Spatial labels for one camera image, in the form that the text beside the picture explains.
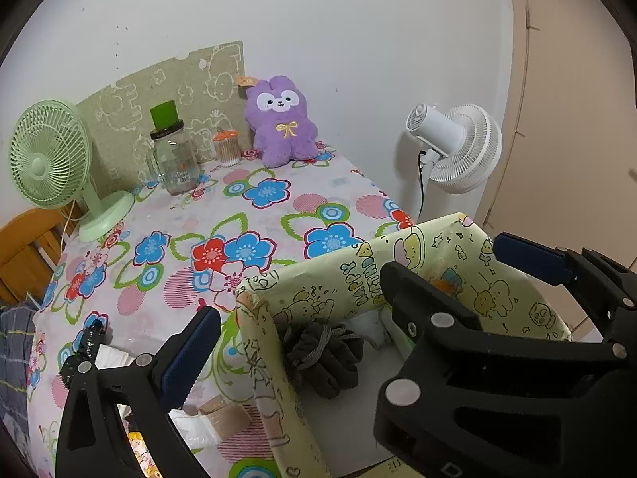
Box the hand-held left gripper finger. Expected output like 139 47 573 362
55 306 223 478

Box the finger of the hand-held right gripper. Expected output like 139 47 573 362
494 232 637 344
372 261 637 478

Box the dark grey knit cloth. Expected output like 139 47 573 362
275 322 365 400

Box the yellow-green printed storage box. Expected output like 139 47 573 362
235 212 574 478

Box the white plastic packet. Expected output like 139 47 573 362
94 343 224 455

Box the yellow printed packet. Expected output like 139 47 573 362
127 431 161 478

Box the white standing fan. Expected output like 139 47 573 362
398 103 504 225

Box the floral tablecloth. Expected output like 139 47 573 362
25 151 420 478

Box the blue plaid blanket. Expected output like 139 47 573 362
0 304 39 426

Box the wooden headboard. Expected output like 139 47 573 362
0 206 69 306

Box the glass jar mug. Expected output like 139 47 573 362
146 122 203 196

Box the cotton swab jar orange lid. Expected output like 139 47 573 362
213 129 244 168

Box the green desk fan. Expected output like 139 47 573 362
9 100 136 243

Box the green plastic cylinder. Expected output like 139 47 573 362
150 100 181 133

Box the purple plush toy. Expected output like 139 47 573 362
243 75 320 169

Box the green printed board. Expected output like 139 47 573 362
74 40 248 196

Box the black fan cable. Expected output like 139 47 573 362
416 148 430 224

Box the white fan cable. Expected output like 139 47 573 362
59 198 84 262

